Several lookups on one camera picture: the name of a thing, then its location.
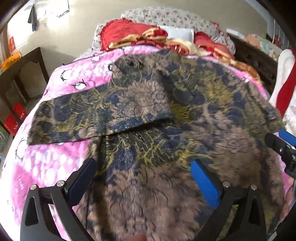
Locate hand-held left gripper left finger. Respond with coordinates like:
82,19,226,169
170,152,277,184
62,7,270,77
20,159,97,241

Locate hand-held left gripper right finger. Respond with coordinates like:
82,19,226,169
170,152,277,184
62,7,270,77
190,159,277,241

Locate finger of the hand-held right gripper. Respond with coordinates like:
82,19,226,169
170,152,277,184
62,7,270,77
278,129,296,147
265,132,290,155

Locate brown floral garment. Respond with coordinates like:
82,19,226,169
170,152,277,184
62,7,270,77
26,49,287,241

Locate pink penguin blanket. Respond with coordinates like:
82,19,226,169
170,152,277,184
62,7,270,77
1,45,293,241

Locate white armchair with red cover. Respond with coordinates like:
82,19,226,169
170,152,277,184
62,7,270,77
269,48,296,131

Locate dark carved wooden headboard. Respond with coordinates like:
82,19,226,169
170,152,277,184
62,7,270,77
229,35,278,93

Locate red gift box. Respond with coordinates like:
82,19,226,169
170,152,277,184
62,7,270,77
3,113,18,136
13,103,28,121

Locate pastel plastic bags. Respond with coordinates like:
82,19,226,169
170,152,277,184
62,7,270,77
245,33,278,54

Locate small red pillow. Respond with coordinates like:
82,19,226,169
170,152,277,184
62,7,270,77
194,31,234,59

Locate dark wooden table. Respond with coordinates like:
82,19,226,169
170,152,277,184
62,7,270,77
0,47,51,116

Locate gold and red satin quilt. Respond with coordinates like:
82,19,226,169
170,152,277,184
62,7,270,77
108,27,260,82

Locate yellow sign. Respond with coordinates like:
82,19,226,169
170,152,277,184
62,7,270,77
0,51,23,70

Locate white folded cloth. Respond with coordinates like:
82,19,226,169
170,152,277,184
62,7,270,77
159,25,195,44

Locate large red fringed pillow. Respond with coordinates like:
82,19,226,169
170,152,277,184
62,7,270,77
100,19,169,51

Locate dark hanging cloth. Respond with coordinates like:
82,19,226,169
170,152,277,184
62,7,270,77
27,4,38,32

